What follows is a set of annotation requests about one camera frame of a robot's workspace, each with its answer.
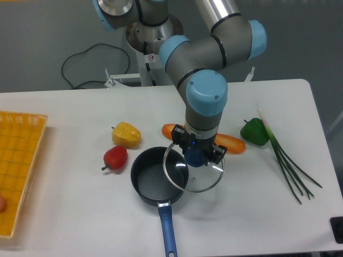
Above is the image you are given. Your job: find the yellow woven basket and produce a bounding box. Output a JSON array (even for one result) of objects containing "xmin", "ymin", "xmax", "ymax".
[{"xmin": 1, "ymin": 111, "xmax": 48, "ymax": 239}]

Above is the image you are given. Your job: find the glass lid blue knob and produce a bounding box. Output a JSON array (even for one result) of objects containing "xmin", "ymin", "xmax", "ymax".
[{"xmin": 162, "ymin": 143, "xmax": 225, "ymax": 193}]

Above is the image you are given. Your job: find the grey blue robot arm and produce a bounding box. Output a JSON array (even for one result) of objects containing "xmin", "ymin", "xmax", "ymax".
[{"xmin": 93, "ymin": 1, "xmax": 267, "ymax": 167}]

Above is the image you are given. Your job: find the green onion stalk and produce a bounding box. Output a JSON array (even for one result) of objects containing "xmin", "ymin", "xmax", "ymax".
[{"xmin": 257, "ymin": 108, "xmax": 322, "ymax": 205}]

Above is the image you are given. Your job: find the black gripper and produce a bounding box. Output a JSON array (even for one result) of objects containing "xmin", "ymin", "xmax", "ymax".
[{"xmin": 171, "ymin": 124, "xmax": 227, "ymax": 164}]

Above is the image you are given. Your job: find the yellow bell pepper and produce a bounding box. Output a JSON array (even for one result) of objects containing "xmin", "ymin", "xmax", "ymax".
[{"xmin": 111, "ymin": 122, "xmax": 141, "ymax": 149}]

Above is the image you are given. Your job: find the black cable on floor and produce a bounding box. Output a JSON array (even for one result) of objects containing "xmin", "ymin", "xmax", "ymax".
[{"xmin": 61, "ymin": 43, "xmax": 131, "ymax": 90}]

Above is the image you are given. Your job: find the dark saucepan blue handle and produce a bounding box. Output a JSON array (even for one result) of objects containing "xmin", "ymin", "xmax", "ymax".
[{"xmin": 131, "ymin": 147, "xmax": 183, "ymax": 256}]

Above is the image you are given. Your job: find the black device at edge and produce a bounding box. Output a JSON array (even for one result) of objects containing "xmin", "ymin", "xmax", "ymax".
[{"xmin": 330, "ymin": 216, "xmax": 343, "ymax": 244}]

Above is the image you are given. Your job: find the orange baguette bread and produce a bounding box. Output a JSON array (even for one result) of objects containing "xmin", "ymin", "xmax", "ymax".
[{"xmin": 161, "ymin": 124, "xmax": 245, "ymax": 154}]

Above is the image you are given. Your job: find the red bell pepper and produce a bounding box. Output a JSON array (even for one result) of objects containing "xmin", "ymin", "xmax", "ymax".
[{"xmin": 101, "ymin": 146, "xmax": 128, "ymax": 170}]

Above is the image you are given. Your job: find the green bell pepper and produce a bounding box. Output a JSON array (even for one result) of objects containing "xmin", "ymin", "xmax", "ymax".
[{"xmin": 240, "ymin": 118, "xmax": 269, "ymax": 146}]

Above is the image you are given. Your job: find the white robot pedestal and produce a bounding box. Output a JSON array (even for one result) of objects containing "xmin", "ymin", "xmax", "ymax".
[{"xmin": 102, "ymin": 6, "xmax": 262, "ymax": 87}]

